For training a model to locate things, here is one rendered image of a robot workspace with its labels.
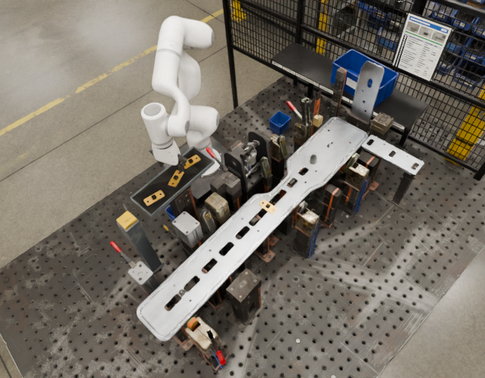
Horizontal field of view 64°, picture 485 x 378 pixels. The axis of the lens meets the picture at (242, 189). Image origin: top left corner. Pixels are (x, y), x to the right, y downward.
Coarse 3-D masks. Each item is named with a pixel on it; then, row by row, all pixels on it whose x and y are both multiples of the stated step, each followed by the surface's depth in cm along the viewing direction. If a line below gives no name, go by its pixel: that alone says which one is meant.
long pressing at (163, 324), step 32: (320, 128) 199; (352, 128) 198; (288, 160) 188; (320, 160) 187; (288, 192) 178; (224, 224) 170; (256, 224) 169; (192, 256) 162; (224, 256) 161; (160, 288) 155; (192, 288) 154; (160, 320) 148
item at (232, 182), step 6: (222, 174) 177; (228, 174) 176; (222, 180) 174; (228, 180) 174; (234, 180) 174; (228, 186) 173; (234, 186) 173; (240, 186) 178; (228, 192) 178; (234, 192) 176; (240, 192) 181; (228, 198) 182; (234, 198) 180; (240, 198) 187; (228, 204) 188; (234, 204) 186; (240, 204) 191; (234, 210) 189
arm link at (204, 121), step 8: (192, 112) 179; (200, 112) 178; (208, 112) 178; (216, 112) 181; (192, 120) 179; (200, 120) 178; (208, 120) 178; (216, 120) 180; (192, 128) 182; (200, 128) 181; (208, 128) 181; (216, 128) 184; (192, 136) 192; (200, 136) 189; (208, 136) 186; (192, 144) 194; (200, 144) 193; (208, 144) 197
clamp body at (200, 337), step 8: (200, 320) 141; (200, 328) 139; (208, 328) 139; (192, 336) 138; (200, 336) 138; (208, 336) 137; (216, 336) 137; (200, 344) 136; (208, 344) 136; (200, 352) 161; (208, 352) 140; (224, 352) 161; (208, 360) 158; (216, 360) 158; (216, 368) 163
